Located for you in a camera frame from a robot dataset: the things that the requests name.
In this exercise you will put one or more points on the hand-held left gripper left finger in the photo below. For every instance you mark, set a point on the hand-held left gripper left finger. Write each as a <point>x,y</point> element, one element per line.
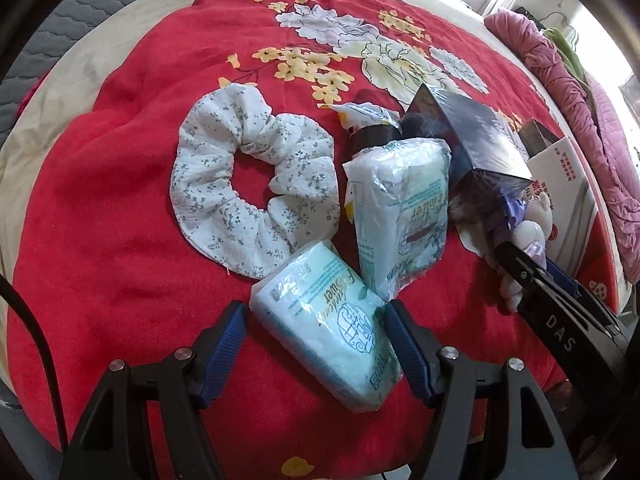
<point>225,350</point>

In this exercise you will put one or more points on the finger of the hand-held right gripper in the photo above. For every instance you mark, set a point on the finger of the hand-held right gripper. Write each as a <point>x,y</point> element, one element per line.
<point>570,282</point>
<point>517,262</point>

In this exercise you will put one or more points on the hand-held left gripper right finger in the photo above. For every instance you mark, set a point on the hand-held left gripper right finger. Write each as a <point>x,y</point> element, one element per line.
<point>407,350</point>

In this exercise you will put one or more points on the white teddy bear plush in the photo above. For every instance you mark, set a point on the white teddy bear plush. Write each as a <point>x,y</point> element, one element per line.
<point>530,235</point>

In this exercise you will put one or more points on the mint green tissue packet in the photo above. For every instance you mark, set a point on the mint green tissue packet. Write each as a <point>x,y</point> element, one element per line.
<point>395,210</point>
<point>320,320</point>

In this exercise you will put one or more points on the red tissue box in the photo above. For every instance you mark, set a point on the red tissue box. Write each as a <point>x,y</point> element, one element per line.
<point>565,175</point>

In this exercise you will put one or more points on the tube with black cap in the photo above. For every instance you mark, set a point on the tube with black cap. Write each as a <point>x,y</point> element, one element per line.
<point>370,132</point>

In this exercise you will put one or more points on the white floral scrunchie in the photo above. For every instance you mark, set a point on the white floral scrunchie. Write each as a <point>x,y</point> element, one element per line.
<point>210,125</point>

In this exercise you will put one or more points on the pink quilt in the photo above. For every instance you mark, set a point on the pink quilt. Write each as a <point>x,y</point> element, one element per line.
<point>615,160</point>

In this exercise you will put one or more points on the dark blue box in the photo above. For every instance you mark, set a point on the dark blue box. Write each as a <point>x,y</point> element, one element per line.
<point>475,135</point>

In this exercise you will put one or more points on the red floral blanket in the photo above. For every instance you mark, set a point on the red floral blanket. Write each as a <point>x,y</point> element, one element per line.
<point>125,210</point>

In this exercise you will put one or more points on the green blanket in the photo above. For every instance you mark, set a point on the green blanket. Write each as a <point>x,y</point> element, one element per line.
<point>565,50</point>

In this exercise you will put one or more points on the beige bed sheet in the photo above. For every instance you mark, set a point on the beige bed sheet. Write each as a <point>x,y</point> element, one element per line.
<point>75,60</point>

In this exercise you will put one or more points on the grey quilted headboard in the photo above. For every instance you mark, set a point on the grey quilted headboard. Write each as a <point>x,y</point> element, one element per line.
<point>60,15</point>

